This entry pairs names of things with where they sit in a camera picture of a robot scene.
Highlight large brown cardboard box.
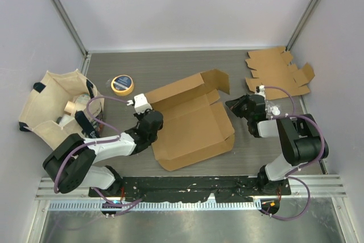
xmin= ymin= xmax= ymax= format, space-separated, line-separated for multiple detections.
xmin=145 ymin=69 xmax=235 ymax=171

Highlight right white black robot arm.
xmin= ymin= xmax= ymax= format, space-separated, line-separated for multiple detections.
xmin=225 ymin=94 xmax=329 ymax=195

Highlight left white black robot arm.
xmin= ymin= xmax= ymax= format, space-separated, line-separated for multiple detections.
xmin=43 ymin=110 xmax=163 ymax=197

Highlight yellow masking tape roll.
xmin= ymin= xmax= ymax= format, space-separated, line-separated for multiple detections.
xmin=110 ymin=75 xmax=134 ymax=96

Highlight cardboard tube in bag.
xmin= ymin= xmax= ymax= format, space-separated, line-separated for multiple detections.
xmin=64 ymin=101 xmax=77 ymax=115

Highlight beige canvas tote bag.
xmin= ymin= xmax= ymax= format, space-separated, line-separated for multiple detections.
xmin=19 ymin=70 xmax=104 ymax=150

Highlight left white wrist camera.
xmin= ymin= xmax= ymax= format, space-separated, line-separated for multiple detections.
xmin=127 ymin=93 xmax=152 ymax=114

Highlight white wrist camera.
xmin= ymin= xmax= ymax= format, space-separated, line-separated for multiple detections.
xmin=255 ymin=85 xmax=266 ymax=99
xmin=127 ymin=93 xmax=152 ymax=114

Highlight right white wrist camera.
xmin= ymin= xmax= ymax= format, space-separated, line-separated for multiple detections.
xmin=255 ymin=85 xmax=266 ymax=99

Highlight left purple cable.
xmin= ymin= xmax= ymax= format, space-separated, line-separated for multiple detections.
xmin=53 ymin=96 xmax=143 ymax=215

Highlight purple cable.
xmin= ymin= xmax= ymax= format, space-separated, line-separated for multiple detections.
xmin=258 ymin=85 xmax=326 ymax=221
xmin=53 ymin=96 xmax=143 ymax=215

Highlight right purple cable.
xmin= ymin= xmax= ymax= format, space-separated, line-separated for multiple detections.
xmin=258 ymin=85 xmax=326 ymax=221

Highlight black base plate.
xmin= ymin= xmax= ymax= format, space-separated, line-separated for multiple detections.
xmin=99 ymin=175 xmax=291 ymax=203

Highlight white slotted cable duct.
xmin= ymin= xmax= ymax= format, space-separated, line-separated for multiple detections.
xmin=48 ymin=199 xmax=262 ymax=212

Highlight left aluminium frame post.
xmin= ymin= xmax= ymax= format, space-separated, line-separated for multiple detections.
xmin=50 ymin=0 xmax=88 ymax=57

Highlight aluminium frame post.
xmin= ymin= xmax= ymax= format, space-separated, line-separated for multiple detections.
xmin=286 ymin=0 xmax=321 ymax=51
xmin=50 ymin=0 xmax=88 ymax=57

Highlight right aluminium frame post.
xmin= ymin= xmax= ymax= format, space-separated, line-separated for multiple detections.
xmin=286 ymin=0 xmax=321 ymax=51

